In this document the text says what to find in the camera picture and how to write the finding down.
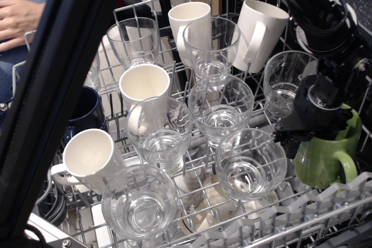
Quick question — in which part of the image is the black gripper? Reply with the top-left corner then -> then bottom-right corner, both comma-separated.
274,74 -> 352,160

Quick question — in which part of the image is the green ceramic mug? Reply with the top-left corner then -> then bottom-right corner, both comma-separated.
292,104 -> 362,189

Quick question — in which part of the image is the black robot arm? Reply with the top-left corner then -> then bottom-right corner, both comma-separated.
1,0 -> 371,247

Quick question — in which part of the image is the white mug back right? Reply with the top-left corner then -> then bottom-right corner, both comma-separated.
232,0 -> 289,74

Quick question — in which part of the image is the white mug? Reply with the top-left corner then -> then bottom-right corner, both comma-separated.
168,2 -> 212,67
51,128 -> 125,195
119,64 -> 170,135
232,0 -> 289,74

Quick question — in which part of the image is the white mug back centre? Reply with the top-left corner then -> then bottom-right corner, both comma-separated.
168,2 -> 212,67

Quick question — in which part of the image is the white mug front left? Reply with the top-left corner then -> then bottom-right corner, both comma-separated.
51,128 -> 125,195

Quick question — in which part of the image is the dark blue ceramic mug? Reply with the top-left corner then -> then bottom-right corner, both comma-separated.
62,86 -> 108,146

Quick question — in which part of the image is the person's bare hand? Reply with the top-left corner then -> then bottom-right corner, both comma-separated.
1,0 -> 45,52

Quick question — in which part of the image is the clear glass front right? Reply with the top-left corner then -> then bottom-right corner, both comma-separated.
215,128 -> 287,201

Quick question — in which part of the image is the clear glass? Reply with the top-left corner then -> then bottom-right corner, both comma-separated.
84,53 -> 101,92
263,51 -> 317,122
126,96 -> 193,175
188,74 -> 254,148
106,17 -> 159,70
183,16 -> 241,82
215,128 -> 287,201
101,164 -> 177,240

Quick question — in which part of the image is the grey plastic tine row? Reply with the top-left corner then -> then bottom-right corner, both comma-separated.
161,172 -> 371,247

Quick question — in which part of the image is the white plate below rack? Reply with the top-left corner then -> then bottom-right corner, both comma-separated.
178,175 -> 278,235

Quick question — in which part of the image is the clear glass back centre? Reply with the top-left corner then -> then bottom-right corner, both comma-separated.
183,16 -> 241,82

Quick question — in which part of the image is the clear glass centre left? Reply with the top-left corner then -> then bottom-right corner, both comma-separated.
126,96 -> 193,175

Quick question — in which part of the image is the clear glass front left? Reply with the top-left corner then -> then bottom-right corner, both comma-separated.
101,164 -> 177,240

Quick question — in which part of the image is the clear glass back middle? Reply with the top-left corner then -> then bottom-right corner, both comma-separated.
106,17 -> 159,70

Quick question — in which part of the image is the clear glass back left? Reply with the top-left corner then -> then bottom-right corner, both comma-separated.
84,53 -> 101,92

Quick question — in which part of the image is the grey wire dishwasher rack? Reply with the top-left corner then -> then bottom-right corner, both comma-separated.
30,0 -> 371,247

